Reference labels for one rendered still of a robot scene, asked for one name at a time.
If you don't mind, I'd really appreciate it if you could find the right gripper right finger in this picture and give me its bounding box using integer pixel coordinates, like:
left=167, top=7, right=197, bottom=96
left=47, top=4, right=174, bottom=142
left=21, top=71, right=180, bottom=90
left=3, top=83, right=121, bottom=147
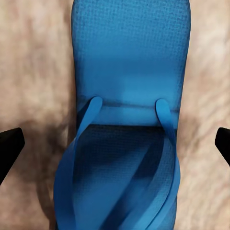
left=215, top=127, right=230, bottom=166

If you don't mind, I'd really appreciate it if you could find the sandal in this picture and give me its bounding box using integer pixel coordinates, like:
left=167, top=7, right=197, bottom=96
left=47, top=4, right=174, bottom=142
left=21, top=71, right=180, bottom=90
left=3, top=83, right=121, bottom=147
left=53, top=0, right=191, bottom=230

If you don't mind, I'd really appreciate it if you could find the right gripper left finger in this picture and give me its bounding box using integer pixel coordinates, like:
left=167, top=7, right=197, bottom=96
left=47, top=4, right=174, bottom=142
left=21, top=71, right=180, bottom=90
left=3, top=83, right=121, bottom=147
left=0, top=127, right=25, bottom=184

